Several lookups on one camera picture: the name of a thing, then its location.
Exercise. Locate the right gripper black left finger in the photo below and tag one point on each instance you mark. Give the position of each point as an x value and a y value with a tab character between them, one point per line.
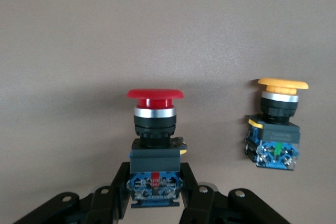
105	203

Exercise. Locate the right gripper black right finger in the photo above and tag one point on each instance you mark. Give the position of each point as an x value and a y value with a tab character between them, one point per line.
207	205

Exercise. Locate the red mushroom push button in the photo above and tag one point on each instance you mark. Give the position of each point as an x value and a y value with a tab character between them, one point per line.
155	129

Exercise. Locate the yellow mushroom push button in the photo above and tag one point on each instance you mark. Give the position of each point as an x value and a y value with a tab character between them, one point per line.
278	129

